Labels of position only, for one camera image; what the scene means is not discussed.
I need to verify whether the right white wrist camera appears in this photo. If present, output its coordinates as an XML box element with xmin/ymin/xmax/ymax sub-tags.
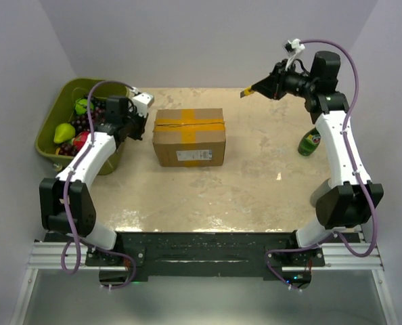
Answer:
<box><xmin>284</xmin><ymin>39</ymin><xmax>305</xmax><ymax>70</ymax></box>

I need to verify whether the grey cylindrical bottle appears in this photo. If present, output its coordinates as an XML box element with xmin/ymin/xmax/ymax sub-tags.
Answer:
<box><xmin>310</xmin><ymin>179</ymin><xmax>330</xmax><ymax>207</ymax></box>

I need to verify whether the green glass bottle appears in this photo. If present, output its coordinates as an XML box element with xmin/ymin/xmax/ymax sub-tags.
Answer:
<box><xmin>298</xmin><ymin>128</ymin><xmax>321</xmax><ymax>156</ymax></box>

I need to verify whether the olive green plastic basket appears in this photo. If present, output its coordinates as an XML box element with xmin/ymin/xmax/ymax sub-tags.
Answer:
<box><xmin>35</xmin><ymin>78</ymin><xmax>129</xmax><ymax>175</ymax></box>

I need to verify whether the green apple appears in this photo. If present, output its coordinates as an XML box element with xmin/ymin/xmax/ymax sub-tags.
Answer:
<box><xmin>74</xmin><ymin>98</ymin><xmax>95</xmax><ymax>116</ymax></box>

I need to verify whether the dark purple grape bunch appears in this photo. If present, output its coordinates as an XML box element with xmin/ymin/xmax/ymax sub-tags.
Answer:
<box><xmin>70</xmin><ymin>107</ymin><xmax>105</xmax><ymax>135</ymax></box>

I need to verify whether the taped cardboard express box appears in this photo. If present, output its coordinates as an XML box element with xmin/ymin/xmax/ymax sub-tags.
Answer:
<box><xmin>152</xmin><ymin>108</ymin><xmax>226</xmax><ymax>167</ymax></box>

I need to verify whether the green pear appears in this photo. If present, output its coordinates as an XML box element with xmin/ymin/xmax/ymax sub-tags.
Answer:
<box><xmin>53</xmin><ymin>123</ymin><xmax>76</xmax><ymax>144</ymax></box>

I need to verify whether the black grape bunch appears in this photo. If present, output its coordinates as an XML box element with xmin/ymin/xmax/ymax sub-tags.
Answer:
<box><xmin>89</xmin><ymin>96</ymin><xmax>106</xmax><ymax>110</ymax></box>

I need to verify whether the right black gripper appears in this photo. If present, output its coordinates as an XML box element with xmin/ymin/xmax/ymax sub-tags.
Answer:
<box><xmin>253</xmin><ymin>59</ymin><xmax>317</xmax><ymax>101</ymax></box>

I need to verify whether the yellow utility knife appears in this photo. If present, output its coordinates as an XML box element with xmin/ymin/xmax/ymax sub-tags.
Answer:
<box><xmin>240</xmin><ymin>87</ymin><xmax>254</xmax><ymax>98</ymax></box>

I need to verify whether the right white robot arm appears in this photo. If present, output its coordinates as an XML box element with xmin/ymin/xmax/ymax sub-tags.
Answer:
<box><xmin>240</xmin><ymin>51</ymin><xmax>384</xmax><ymax>266</ymax></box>

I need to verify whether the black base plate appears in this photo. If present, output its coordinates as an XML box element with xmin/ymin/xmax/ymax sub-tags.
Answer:
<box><xmin>86</xmin><ymin>232</ymin><xmax>325</xmax><ymax>288</ymax></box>

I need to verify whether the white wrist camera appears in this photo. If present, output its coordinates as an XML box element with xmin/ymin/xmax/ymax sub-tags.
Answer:
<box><xmin>129</xmin><ymin>87</ymin><xmax>154</xmax><ymax>118</ymax></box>
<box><xmin>284</xmin><ymin>39</ymin><xmax>305</xmax><ymax>70</ymax></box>

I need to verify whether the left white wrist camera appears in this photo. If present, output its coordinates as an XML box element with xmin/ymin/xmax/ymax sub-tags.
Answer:
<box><xmin>129</xmin><ymin>87</ymin><xmax>154</xmax><ymax>118</ymax></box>

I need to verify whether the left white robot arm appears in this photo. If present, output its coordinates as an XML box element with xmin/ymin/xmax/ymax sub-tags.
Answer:
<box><xmin>39</xmin><ymin>92</ymin><xmax>154</xmax><ymax>265</ymax></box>

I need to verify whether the red dragon fruit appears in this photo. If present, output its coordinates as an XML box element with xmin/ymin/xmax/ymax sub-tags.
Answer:
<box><xmin>71</xmin><ymin>131</ymin><xmax>89</xmax><ymax>152</ymax></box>

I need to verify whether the small red grape bunch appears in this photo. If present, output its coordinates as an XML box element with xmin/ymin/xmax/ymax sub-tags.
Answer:
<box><xmin>55</xmin><ymin>143</ymin><xmax>77</xmax><ymax>156</ymax></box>

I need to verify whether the aluminium rail frame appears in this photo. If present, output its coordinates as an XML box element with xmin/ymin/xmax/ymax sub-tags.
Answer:
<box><xmin>9</xmin><ymin>89</ymin><xmax>400</xmax><ymax>325</ymax></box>

